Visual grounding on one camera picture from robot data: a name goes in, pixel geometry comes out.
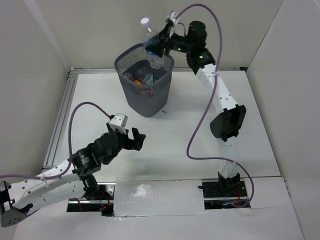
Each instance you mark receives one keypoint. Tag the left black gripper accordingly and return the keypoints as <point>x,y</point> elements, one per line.
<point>130,141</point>

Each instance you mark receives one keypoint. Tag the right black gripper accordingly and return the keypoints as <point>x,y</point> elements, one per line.
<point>160,41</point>

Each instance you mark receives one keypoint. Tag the clear bottle blue label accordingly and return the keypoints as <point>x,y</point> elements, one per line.
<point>149,38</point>

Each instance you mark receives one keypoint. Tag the crushed bottle green label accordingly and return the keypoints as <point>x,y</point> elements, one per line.
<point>143,75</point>

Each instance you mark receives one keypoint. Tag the orange juice bottle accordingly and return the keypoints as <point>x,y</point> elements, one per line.
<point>138,82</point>

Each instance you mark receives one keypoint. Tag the clear bottle white cap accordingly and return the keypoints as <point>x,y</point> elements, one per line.
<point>129,76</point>

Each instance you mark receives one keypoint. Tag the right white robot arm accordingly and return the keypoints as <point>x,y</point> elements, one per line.
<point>229,114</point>

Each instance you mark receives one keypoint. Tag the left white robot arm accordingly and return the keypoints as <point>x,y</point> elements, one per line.
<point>72,179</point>

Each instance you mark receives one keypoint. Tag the grey mesh waste bin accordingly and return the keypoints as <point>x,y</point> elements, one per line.
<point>146,100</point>

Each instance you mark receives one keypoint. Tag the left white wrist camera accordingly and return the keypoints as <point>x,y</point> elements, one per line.
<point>118,122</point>

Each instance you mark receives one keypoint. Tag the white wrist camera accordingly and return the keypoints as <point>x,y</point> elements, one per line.
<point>171,20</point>
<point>118,122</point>

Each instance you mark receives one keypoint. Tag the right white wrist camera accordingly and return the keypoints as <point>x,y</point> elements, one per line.
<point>171,20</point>

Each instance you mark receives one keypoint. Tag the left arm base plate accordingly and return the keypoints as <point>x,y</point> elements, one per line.
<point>102,202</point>

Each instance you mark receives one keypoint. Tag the aluminium frame rail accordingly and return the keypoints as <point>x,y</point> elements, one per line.
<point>60,126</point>

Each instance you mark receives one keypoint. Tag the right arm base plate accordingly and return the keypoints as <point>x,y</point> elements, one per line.
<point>215,198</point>

